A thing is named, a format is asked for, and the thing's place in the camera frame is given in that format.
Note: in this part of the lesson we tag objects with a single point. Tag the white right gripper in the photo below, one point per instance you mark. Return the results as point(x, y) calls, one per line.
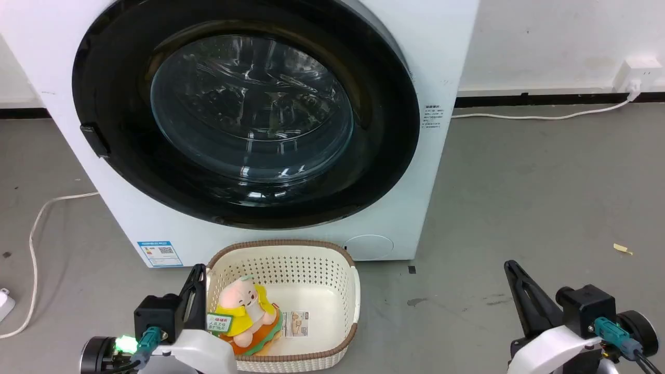
point(553, 350)

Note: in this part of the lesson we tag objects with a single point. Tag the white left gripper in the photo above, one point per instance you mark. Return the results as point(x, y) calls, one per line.
point(200, 350)

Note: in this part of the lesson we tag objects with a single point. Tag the round black glass washer door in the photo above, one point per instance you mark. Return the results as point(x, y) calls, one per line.
point(249, 119)

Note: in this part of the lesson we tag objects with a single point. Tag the white front-load washing machine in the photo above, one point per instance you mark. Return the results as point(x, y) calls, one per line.
point(447, 47)

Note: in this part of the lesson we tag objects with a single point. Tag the green white doll hang tag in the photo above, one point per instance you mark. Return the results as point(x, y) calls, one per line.
point(218, 323)

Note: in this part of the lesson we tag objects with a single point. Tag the pink plush doll yellow clothes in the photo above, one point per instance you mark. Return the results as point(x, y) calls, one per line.
point(244, 311)

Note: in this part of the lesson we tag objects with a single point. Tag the blue energy label sticker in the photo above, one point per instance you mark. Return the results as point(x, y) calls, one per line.
point(159, 253)

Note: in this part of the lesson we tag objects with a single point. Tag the yellow tape scrap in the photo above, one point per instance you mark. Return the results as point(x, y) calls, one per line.
point(622, 249)

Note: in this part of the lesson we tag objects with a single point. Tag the paper label inside basket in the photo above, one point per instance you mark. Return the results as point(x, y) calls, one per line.
point(298, 324)

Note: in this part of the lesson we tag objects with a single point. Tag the white perforated laundry basket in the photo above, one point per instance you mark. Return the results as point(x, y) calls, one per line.
point(322, 291)

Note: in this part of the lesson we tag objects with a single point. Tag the round white filter cover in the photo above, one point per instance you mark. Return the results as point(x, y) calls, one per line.
point(370, 246)

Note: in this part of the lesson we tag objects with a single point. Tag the white plug adapter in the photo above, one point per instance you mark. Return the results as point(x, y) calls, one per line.
point(4, 304)

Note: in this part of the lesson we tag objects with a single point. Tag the small printed text sticker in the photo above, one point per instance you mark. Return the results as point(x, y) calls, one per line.
point(432, 117)

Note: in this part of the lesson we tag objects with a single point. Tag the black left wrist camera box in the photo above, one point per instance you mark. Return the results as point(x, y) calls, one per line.
point(156, 314)

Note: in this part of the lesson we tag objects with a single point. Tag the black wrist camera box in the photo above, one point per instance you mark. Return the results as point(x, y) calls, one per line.
point(586, 307)
point(156, 314)

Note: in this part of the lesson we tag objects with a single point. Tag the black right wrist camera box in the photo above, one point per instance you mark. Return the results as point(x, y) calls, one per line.
point(586, 307)

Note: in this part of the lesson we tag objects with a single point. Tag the white wall socket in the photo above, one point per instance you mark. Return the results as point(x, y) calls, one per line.
point(640, 74)

